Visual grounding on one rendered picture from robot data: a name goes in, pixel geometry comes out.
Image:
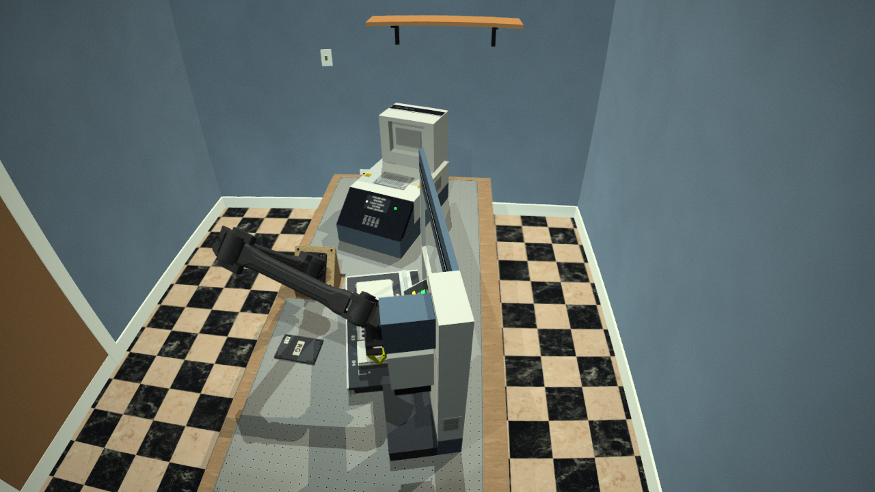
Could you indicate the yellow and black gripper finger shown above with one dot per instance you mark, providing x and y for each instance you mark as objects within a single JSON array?
[{"x": 376, "y": 360}]

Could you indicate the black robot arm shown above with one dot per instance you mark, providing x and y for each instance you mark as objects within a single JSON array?
[{"x": 304, "y": 273}]

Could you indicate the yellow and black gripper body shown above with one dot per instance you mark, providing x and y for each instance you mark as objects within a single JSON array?
[{"x": 371, "y": 341}]

